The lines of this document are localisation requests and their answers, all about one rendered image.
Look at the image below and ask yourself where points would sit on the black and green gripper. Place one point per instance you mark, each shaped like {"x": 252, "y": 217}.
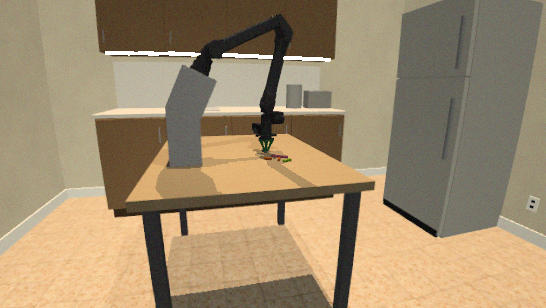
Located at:
{"x": 266, "y": 136}

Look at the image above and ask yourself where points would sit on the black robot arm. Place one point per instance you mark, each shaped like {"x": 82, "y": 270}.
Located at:
{"x": 216, "y": 49}

